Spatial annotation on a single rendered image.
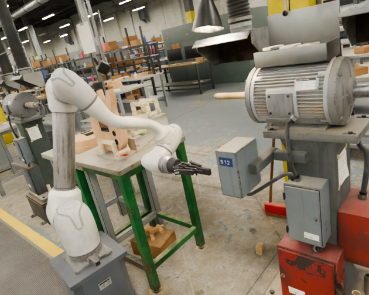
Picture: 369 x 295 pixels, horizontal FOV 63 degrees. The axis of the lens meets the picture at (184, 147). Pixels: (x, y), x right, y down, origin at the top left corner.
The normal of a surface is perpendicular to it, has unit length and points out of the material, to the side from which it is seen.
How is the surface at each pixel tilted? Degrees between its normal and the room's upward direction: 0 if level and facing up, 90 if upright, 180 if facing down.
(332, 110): 110
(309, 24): 90
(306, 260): 90
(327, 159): 90
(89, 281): 90
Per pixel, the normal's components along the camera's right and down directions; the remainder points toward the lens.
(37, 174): 0.70, 0.10
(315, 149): -0.56, 0.62
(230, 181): -0.65, 0.37
